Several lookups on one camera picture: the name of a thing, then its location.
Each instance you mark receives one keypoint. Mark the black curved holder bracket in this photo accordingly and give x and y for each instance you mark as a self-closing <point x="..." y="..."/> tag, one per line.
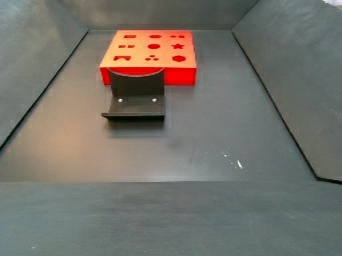
<point x="138" y="96"/>

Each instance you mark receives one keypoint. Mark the red shape sorter box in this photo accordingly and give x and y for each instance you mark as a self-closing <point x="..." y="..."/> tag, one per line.
<point x="143" y="51"/>

